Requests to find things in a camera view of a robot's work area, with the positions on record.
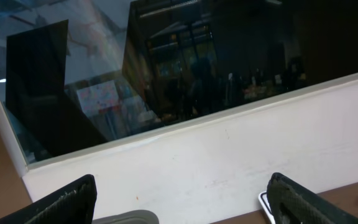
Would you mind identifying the grey plastic mesh basket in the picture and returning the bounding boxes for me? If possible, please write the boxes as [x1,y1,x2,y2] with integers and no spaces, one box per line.
[92,210,160,224]

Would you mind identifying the glass window pane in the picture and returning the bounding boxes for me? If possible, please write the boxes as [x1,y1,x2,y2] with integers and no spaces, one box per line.
[0,0,358,164]

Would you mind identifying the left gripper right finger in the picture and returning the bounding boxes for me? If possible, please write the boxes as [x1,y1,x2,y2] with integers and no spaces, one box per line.
[266,172,358,224]

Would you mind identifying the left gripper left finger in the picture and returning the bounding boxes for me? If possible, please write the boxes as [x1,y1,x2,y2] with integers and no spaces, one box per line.
[0,174,97,224]

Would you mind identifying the white barcode scanner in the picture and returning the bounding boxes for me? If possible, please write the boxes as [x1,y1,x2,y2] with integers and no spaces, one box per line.
[257,191,275,224]

